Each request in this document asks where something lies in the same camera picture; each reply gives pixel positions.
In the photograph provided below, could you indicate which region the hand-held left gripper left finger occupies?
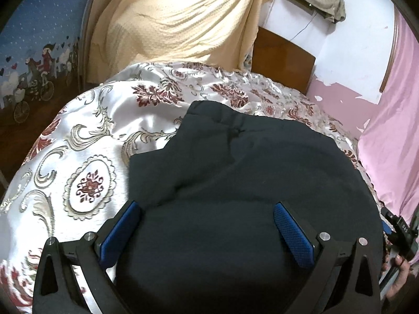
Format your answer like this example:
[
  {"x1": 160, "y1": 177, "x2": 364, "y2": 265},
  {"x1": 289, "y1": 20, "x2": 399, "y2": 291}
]
[{"x1": 33, "y1": 199, "x2": 143, "y2": 314}]

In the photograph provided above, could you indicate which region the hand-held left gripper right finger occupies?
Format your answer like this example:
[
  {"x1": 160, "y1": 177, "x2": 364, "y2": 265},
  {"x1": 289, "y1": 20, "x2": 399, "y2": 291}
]
[{"x1": 273, "y1": 202, "x2": 383, "y2": 314}]

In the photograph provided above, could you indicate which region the black garment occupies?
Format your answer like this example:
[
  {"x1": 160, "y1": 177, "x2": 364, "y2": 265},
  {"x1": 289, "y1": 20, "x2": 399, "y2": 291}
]
[{"x1": 114, "y1": 100, "x2": 384, "y2": 314}]

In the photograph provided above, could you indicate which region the person's right hand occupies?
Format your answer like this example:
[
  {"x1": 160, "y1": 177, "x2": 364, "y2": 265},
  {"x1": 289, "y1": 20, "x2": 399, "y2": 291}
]
[{"x1": 382, "y1": 254, "x2": 411, "y2": 302}]

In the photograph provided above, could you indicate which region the floral satin bedspread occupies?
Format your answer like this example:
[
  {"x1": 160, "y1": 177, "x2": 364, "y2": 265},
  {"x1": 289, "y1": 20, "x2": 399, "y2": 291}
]
[{"x1": 0, "y1": 60, "x2": 385, "y2": 314}]

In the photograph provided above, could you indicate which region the pink curtain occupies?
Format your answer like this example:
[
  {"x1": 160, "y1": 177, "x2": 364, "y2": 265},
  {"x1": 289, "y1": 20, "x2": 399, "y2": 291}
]
[{"x1": 356, "y1": 8, "x2": 419, "y2": 220}]

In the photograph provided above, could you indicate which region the wooden bed headboard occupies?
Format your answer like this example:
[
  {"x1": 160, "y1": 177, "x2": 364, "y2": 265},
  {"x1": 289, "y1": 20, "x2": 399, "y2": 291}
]
[{"x1": 251, "y1": 26, "x2": 316, "y2": 95}]

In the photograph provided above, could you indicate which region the cabinet with cartoon print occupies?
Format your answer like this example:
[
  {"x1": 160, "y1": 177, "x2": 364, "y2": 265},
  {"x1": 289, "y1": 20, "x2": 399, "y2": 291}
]
[{"x1": 0, "y1": 0, "x2": 100, "y2": 138}]

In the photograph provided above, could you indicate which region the cream textured cloth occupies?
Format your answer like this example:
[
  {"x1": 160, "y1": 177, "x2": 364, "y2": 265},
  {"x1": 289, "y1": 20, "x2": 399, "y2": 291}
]
[{"x1": 87, "y1": 0, "x2": 273, "y2": 84}]

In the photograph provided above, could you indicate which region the thin white cable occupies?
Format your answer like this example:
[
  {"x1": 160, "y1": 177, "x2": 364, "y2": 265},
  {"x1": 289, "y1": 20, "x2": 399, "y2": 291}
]
[
  {"x1": 290, "y1": 11, "x2": 317, "y2": 41},
  {"x1": 266, "y1": 0, "x2": 283, "y2": 28}
]

